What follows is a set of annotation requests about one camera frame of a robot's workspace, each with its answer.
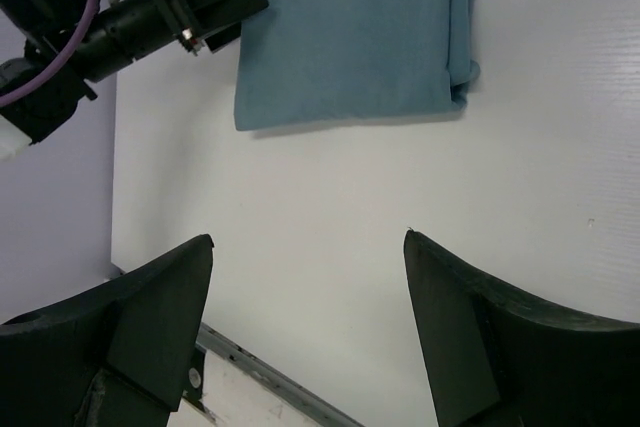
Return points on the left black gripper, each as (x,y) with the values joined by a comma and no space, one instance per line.
(130,30)

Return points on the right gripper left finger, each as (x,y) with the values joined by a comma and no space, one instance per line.
(54,370)

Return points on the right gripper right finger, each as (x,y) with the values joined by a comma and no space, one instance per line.
(496,355)

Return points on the teal t shirt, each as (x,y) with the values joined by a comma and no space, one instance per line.
(306,61)

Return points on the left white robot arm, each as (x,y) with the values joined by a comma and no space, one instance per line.
(72,44)

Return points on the aluminium right side rail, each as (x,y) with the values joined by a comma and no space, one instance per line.
(270,377)

